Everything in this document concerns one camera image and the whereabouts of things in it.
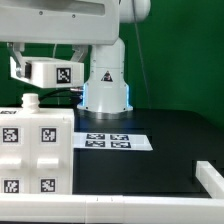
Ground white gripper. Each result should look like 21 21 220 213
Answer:
0 0 120 78

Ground white cabinet top block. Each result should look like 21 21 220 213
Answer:
10 57 84 88

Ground white small door panel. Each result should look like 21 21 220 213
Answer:
0 125 30 194

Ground white cabinet body box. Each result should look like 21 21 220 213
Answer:
0 93 74 194

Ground white cabinet door panel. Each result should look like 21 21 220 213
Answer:
30 124 72 194

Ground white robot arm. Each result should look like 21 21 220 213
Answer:
0 0 151 119

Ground white flat marker plate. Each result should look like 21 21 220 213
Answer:
73 132 153 151

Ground black base cables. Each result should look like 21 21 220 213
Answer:
39 86 84 101

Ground white front rail bar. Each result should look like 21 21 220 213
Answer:
0 161 224 224

